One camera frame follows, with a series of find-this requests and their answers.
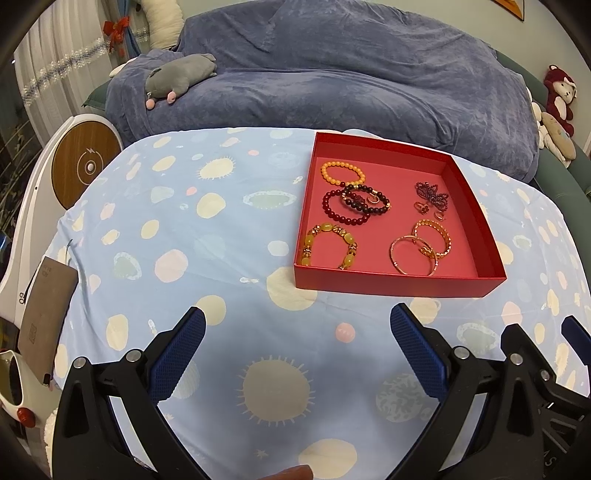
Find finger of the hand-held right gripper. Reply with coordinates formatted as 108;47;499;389
561;316;591;365
501;324;561;402

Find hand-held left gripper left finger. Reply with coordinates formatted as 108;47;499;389
52;307;207;480

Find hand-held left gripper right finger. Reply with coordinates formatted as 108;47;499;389
389;303;541;480

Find red cardboard box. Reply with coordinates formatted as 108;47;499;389
294;131;508;300

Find gold bangle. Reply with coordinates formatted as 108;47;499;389
390;235;437;277
413;220;451;259

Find black bead bracelet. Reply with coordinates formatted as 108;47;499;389
341;183;391;215

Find yellow bead bracelet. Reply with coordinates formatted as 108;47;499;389
301;223;358;271

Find person's left hand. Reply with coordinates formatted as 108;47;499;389
267;464;315;480

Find brown card tag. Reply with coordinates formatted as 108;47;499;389
18;256;79;384

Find light blue printed sheet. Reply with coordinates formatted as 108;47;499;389
48;127;591;480

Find dark purple beaded butterfly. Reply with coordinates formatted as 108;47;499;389
414;181;451;210

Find white toy with red knob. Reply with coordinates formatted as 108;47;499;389
0;351;61;444

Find beige plush toy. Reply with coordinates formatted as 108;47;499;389
531;102;578;167

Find white machine with wooden disc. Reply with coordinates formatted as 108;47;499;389
0;115;123;333

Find red plush monkey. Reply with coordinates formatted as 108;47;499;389
543;65;579;134

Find grey plush toy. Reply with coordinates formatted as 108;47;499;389
144;53;218;110

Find blue plush blanket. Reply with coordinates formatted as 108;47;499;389
105;0;541;185

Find white curtain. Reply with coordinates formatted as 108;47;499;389
14;0;116;153

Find red ribbon bow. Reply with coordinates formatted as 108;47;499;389
102;16;131;47

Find white pillow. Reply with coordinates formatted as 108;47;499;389
139;0;185;49

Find dark red bead bracelet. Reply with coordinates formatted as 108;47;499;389
323;188;370;225

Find orange bead bracelet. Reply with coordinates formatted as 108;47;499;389
321;160;365;188

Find orange wall poster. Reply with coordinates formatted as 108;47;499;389
492;0;527;21

